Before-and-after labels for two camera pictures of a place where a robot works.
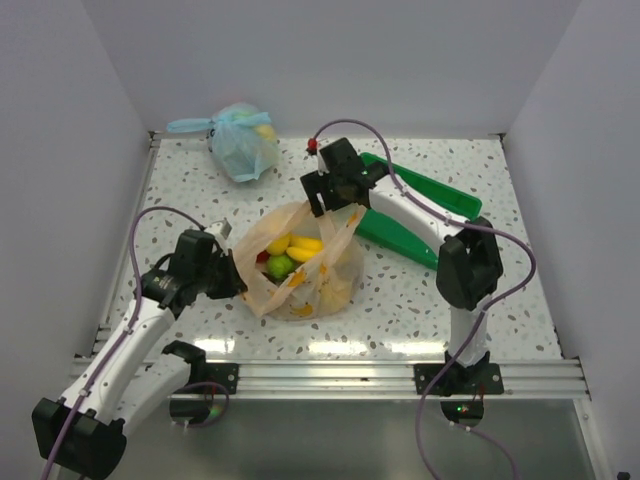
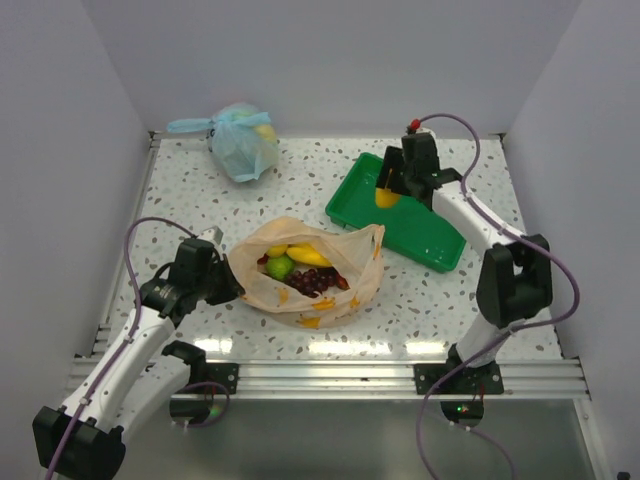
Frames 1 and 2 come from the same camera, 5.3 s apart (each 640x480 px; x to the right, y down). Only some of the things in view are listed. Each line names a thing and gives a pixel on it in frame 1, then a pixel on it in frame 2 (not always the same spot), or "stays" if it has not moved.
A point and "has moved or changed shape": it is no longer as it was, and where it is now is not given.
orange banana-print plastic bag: (300, 267) has moved or changed shape
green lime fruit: (280, 266) stays
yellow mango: (279, 245) has moved or changed shape
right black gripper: (320, 185) -> (393, 163)
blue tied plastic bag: (243, 144) stays
